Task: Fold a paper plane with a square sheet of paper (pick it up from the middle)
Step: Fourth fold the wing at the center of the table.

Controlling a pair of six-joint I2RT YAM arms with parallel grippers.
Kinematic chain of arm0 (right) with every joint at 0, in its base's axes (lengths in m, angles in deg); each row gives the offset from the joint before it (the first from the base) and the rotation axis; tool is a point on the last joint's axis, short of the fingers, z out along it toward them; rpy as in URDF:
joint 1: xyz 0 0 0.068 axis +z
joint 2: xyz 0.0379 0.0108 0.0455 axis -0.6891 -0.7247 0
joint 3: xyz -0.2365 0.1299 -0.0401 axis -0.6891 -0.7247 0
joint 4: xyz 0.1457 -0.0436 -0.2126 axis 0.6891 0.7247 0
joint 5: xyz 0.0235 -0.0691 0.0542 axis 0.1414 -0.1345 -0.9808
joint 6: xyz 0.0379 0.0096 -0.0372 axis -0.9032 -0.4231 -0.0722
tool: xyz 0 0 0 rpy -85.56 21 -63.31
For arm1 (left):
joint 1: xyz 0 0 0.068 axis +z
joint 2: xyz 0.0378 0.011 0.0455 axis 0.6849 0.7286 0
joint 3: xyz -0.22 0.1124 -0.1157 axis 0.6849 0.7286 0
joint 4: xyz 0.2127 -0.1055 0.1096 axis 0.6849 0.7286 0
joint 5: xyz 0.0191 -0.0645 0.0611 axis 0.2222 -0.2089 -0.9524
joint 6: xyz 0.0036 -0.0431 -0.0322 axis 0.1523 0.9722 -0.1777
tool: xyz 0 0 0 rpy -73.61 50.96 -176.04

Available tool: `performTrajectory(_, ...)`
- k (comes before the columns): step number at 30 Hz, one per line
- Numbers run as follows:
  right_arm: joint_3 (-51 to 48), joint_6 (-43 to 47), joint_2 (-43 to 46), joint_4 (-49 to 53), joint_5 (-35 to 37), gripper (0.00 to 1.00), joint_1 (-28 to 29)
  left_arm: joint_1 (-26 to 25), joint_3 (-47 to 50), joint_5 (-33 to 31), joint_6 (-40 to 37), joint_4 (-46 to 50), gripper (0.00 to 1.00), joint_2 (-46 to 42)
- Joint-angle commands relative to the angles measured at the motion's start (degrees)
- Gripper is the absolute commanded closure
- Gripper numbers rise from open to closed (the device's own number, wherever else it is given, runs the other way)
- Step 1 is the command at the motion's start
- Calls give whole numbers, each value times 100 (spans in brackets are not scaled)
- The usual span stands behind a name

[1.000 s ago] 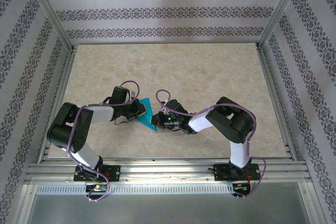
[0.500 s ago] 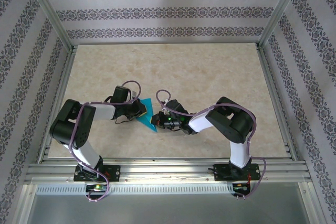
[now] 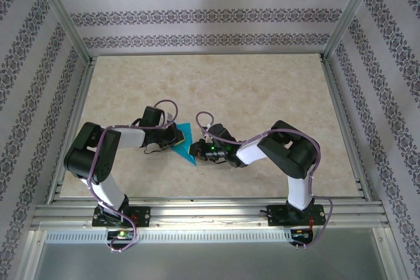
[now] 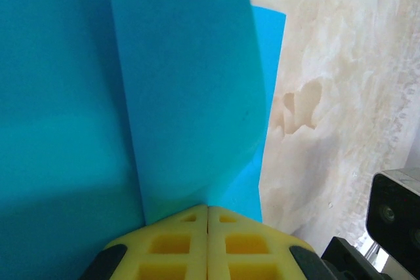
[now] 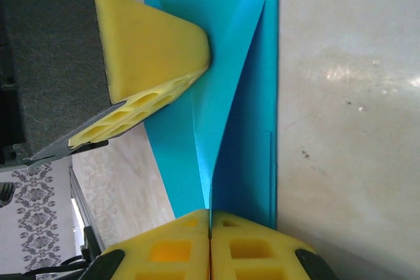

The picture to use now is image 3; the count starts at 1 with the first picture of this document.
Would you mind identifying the blue paper sheet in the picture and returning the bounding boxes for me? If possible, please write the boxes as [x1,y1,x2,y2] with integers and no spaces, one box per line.
[169,122,198,167]

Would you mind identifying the small electronics board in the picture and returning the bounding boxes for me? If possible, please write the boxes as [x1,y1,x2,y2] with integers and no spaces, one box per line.
[291,228,313,239]
[107,230,136,241]

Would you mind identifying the aluminium frame post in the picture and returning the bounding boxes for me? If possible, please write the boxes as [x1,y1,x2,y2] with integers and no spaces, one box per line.
[320,0,385,64]
[28,0,96,66]

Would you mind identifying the aluminium mounting rail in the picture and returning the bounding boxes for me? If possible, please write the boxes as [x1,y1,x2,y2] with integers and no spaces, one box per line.
[31,196,391,230]

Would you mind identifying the slotted grey cable duct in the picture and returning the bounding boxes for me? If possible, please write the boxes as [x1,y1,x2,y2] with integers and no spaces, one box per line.
[44,229,293,245]

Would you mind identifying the grey metal panel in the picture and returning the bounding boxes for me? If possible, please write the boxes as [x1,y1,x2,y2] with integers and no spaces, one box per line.
[32,243,387,280]

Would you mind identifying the aluminium side rail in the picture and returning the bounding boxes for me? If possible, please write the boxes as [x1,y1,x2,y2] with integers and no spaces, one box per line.
[318,55,375,203]
[45,56,98,205]

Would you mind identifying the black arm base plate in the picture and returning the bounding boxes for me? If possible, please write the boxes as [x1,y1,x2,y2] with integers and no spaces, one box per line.
[91,206,152,228]
[266,204,327,228]

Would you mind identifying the aluminium frame bar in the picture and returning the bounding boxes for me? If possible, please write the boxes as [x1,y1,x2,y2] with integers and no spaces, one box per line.
[372,227,404,280]
[16,230,47,280]

